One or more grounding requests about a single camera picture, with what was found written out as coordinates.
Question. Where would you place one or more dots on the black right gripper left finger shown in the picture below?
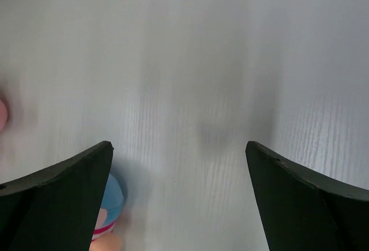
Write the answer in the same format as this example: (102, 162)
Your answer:
(56, 208)

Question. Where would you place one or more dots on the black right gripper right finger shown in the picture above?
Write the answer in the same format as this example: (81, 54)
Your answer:
(301, 209)

